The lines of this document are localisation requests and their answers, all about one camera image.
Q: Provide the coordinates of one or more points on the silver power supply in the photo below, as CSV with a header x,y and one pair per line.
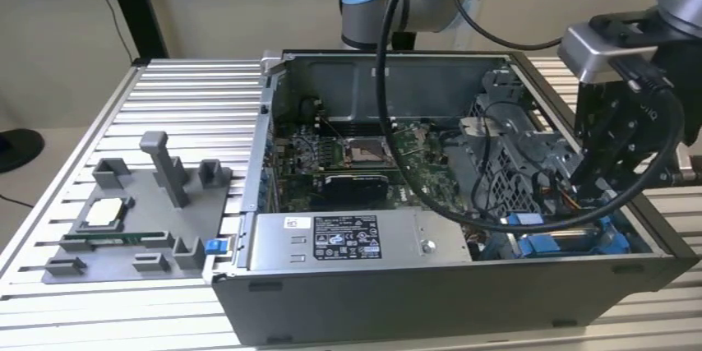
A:
x,y
356,240

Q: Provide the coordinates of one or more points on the silver CPU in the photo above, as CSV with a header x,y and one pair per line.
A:
x,y
105,212

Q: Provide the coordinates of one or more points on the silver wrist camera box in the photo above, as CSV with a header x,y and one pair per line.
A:
x,y
598,53

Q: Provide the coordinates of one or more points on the open black PC case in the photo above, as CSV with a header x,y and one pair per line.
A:
x,y
416,306

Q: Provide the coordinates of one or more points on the black graphics card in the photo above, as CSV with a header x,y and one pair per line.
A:
x,y
356,186

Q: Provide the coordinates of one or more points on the green motherboard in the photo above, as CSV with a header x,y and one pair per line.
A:
x,y
432,178

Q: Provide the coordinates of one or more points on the blue case latch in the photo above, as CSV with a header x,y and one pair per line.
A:
x,y
215,246

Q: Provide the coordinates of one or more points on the grey metal drive cage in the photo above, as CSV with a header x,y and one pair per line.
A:
x,y
510,153

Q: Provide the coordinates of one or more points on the grey parts rack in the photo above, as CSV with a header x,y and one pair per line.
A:
x,y
148,219

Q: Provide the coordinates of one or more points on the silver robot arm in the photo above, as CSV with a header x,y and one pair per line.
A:
x,y
438,10

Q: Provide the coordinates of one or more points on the black upright frame post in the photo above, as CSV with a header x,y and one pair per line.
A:
x,y
133,6

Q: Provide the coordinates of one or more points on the green RAM stick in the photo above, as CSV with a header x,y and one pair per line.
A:
x,y
115,238

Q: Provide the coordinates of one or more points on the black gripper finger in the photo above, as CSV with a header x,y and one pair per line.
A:
x,y
630,162
595,153

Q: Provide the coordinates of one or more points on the black round stand base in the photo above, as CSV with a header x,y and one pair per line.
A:
x,y
18,149

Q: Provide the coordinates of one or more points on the CPU socket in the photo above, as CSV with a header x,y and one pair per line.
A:
x,y
365,151

